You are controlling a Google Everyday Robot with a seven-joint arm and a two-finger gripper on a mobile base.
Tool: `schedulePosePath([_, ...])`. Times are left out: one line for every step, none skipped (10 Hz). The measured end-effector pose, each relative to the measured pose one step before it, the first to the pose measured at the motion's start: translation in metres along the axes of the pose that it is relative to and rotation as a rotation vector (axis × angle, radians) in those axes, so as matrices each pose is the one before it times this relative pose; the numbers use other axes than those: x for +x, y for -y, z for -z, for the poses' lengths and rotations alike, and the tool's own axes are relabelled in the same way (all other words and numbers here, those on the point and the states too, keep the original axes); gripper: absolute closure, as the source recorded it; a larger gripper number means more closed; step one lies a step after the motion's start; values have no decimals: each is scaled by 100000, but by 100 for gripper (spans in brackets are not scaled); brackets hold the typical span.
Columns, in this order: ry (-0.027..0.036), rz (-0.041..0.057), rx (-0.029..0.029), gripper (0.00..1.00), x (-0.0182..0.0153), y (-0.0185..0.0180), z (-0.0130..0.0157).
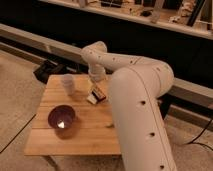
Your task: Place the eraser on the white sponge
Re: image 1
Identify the dark purple bowl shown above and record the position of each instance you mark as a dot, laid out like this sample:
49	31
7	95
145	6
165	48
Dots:
61	117

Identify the white sponge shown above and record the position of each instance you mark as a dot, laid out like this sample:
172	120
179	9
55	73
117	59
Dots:
91	99

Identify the black box on floor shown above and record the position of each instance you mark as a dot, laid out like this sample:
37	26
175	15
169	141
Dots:
48	68

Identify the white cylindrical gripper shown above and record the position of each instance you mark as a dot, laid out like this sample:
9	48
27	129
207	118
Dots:
96	72

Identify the translucent plastic cup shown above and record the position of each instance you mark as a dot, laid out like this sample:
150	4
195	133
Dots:
68	83

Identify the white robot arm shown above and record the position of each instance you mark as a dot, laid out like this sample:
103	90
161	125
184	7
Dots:
133	89

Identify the wooden table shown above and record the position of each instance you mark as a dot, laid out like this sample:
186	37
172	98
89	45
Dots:
87	135

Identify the long grey bench rail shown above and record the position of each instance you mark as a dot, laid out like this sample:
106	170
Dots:
182	89

